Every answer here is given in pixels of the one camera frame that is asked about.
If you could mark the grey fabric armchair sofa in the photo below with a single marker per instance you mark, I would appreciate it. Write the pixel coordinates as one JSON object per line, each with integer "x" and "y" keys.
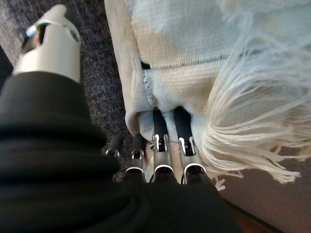
{"x": 102, "y": 72}

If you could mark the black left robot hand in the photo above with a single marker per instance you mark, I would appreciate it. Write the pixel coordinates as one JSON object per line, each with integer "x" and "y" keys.
{"x": 60, "y": 170}

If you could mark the white fringed cushion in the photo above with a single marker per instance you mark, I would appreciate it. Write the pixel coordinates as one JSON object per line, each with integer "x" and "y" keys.
{"x": 194, "y": 60}

